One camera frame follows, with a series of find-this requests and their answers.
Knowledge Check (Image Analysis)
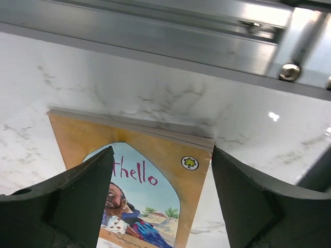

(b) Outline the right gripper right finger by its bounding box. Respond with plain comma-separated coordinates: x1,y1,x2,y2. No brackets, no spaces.
212,147,330,247

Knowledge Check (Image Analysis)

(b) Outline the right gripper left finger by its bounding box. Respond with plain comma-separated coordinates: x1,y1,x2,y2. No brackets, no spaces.
1,147,114,247

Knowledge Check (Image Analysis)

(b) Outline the brown cover book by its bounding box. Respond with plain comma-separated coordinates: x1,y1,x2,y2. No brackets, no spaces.
48,109,214,247

